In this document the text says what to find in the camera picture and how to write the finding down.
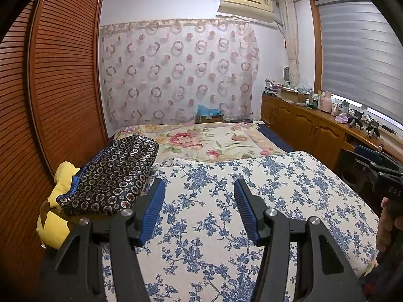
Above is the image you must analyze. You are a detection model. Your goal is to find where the beige tied window curtain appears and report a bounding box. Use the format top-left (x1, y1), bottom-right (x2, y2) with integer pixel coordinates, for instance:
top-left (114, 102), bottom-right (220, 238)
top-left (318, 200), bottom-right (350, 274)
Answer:
top-left (279, 0), bottom-right (301, 85)

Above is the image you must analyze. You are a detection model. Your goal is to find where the pink floral bedspread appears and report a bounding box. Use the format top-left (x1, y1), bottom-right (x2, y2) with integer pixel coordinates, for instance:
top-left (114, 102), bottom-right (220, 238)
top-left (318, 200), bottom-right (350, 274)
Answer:
top-left (113, 123), bottom-right (285, 164)

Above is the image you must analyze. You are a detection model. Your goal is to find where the pile of books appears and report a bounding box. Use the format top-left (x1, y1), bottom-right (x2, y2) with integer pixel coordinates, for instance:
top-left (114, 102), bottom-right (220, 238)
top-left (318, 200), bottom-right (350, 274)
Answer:
top-left (264, 79), bottom-right (281, 96)

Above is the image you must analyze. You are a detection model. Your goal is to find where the yellow plush toy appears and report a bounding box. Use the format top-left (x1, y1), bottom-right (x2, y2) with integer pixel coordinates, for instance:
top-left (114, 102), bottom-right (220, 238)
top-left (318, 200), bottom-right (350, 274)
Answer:
top-left (37, 161), bottom-right (82, 249)

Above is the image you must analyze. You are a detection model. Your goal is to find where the wooden sideboard cabinet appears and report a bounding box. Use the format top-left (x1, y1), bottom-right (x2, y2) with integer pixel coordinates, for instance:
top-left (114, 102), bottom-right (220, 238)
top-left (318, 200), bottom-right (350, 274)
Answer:
top-left (261, 94), bottom-right (403, 164)

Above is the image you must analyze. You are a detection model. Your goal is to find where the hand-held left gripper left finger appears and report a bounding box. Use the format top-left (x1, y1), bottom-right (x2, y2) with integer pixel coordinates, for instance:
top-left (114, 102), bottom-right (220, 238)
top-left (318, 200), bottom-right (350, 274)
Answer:
top-left (36, 179), bottom-right (167, 302)

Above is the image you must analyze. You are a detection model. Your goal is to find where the navy patterned satin garment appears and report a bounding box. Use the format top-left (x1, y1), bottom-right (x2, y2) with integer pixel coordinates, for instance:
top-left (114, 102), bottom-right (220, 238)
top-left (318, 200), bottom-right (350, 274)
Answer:
top-left (57, 135), bottom-right (159, 217)

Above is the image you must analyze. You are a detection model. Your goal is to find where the wooden louvred wardrobe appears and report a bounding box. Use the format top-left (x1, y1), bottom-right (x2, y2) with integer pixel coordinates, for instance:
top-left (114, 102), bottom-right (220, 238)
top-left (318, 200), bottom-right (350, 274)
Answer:
top-left (0, 0), bottom-right (109, 302)

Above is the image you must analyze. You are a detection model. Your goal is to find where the blue floral white blanket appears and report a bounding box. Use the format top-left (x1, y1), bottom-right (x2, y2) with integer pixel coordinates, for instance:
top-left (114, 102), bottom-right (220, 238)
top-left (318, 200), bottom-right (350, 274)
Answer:
top-left (101, 150), bottom-right (380, 302)

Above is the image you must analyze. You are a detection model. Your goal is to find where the wall air conditioner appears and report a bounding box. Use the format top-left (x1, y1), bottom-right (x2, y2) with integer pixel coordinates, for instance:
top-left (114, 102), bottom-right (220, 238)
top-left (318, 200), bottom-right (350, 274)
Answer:
top-left (217, 0), bottom-right (282, 24)

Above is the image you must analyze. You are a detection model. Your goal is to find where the navy bed sheet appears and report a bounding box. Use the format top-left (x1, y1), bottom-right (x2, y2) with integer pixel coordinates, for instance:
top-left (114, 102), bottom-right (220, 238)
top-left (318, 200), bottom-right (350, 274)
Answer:
top-left (258, 125), bottom-right (296, 152)

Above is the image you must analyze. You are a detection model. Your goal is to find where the grey window blind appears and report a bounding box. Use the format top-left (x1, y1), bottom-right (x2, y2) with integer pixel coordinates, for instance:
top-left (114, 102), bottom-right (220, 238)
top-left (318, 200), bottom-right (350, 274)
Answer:
top-left (315, 0), bottom-right (403, 122)

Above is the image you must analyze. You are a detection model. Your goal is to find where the sheer circle-patterned curtain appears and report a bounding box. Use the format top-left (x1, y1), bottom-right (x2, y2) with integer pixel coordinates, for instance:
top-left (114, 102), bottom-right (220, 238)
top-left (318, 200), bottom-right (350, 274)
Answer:
top-left (99, 19), bottom-right (260, 125)

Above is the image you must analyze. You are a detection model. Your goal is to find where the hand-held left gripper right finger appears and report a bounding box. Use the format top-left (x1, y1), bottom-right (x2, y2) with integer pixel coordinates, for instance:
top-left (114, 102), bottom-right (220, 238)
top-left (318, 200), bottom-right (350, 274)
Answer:
top-left (233, 179), bottom-right (359, 302)

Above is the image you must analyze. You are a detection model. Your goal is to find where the pink thermos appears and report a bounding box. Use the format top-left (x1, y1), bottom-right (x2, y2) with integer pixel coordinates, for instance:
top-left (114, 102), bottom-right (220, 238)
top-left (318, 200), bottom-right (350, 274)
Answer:
top-left (320, 91), bottom-right (332, 113)

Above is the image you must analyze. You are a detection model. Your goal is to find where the open cardboard box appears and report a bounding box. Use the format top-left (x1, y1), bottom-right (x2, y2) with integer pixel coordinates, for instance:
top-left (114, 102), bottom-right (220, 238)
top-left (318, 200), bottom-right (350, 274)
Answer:
top-left (280, 87), bottom-right (307, 104)

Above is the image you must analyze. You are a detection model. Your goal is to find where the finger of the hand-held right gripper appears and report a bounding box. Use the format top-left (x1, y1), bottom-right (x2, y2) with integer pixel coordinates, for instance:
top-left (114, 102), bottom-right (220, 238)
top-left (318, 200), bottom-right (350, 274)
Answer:
top-left (342, 151), bottom-right (377, 192)
top-left (356, 145), bottom-right (403, 180)

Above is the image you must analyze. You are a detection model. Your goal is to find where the person's right hand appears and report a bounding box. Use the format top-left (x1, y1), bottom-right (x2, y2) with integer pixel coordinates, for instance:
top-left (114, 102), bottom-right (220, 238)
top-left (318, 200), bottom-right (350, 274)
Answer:
top-left (376, 197), bottom-right (394, 253)

